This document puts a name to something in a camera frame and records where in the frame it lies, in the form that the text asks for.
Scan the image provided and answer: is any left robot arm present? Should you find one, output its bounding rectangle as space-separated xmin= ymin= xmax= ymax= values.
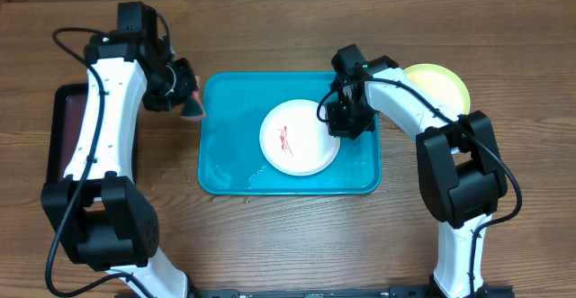
xmin=40 ymin=2 xmax=206 ymax=297

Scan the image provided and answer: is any green and red sponge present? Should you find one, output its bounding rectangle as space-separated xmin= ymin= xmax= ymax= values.
xmin=180 ymin=76 xmax=207 ymax=122

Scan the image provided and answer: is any white plastic plate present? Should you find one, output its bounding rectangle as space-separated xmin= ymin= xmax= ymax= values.
xmin=259 ymin=99 xmax=340 ymax=176

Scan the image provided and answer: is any black rectangular sponge tray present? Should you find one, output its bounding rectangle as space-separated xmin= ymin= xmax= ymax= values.
xmin=45 ymin=83 xmax=88 ymax=184

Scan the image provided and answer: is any teal plastic serving tray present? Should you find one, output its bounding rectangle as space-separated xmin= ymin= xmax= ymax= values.
xmin=197 ymin=71 xmax=382 ymax=195

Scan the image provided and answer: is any yellow-green plastic plate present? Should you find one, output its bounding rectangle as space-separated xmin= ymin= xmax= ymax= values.
xmin=404 ymin=64 xmax=471 ymax=114

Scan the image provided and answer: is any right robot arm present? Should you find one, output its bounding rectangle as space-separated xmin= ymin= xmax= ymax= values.
xmin=317 ymin=44 xmax=514 ymax=297

